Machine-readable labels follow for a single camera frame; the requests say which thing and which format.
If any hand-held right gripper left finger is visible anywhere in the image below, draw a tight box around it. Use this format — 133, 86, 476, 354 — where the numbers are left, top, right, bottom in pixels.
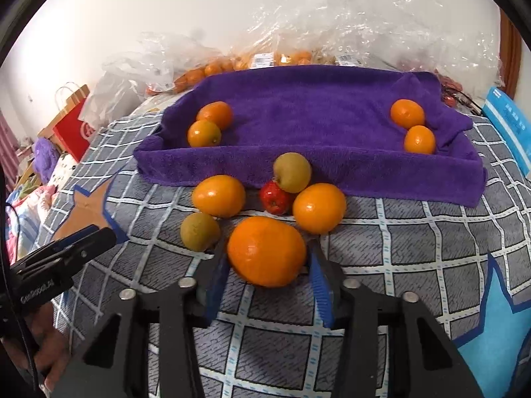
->
47, 236, 231, 398

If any green round fruit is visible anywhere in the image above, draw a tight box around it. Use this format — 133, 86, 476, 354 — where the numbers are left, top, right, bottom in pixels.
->
180, 212, 221, 252
272, 152, 312, 194

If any small red fruit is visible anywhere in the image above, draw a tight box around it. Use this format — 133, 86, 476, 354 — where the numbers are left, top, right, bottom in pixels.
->
260, 180, 296, 215

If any person's left hand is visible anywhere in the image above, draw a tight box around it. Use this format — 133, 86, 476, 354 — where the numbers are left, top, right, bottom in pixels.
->
4, 302, 71, 390

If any large orange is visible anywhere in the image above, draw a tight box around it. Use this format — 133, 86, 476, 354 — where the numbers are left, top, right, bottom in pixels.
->
227, 216, 308, 289

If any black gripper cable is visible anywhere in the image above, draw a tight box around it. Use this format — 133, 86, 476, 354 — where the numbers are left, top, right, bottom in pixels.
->
0, 311, 44, 386

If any clear bag of brown fruit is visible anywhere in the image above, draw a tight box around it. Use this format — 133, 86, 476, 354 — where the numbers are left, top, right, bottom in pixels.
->
309, 0, 374, 68

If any white plastic bag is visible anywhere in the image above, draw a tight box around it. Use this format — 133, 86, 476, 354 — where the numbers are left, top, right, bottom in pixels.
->
79, 56, 142, 131

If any brown wooden door frame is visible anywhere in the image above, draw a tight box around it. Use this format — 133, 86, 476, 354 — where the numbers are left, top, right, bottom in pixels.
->
495, 8, 523, 100

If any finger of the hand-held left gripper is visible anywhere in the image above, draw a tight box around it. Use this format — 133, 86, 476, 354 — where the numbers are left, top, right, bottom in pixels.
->
50, 225, 102, 249
12, 227, 117, 273

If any grey checked star blanket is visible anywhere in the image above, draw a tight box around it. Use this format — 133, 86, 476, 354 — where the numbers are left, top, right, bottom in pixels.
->
31, 105, 531, 398

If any purple towel tray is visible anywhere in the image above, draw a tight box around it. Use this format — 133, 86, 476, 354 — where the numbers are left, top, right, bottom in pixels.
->
133, 65, 487, 208

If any pink striped cloth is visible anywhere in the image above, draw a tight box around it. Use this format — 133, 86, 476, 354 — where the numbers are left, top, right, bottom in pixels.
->
0, 108, 21, 183

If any clear bag of red fruit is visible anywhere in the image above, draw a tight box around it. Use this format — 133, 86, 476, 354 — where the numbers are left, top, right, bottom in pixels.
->
431, 4, 504, 104

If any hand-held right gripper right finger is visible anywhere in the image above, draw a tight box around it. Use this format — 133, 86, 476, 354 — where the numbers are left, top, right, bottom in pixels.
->
307, 240, 484, 398

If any purple plush cloth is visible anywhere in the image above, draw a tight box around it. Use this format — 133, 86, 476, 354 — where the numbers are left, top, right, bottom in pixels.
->
33, 137, 61, 172

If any colourful cloth pile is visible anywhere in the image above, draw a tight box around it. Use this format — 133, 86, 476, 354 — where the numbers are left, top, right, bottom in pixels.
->
6, 182, 56, 258

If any blue tissue pack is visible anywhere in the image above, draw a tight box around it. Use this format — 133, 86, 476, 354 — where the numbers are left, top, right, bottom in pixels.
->
483, 87, 531, 177

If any white spotted cloth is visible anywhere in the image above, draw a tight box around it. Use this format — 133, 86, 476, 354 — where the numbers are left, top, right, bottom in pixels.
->
50, 153, 79, 191

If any red paper bag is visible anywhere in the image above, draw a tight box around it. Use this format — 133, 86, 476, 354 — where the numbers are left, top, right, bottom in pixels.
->
52, 84, 100, 163

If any labelled clear bag of oranges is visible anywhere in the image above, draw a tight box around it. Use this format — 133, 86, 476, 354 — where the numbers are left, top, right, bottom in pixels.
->
224, 0, 316, 71

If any wooden rack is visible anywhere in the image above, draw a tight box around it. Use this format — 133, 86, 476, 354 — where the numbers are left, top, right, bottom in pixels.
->
17, 84, 91, 183

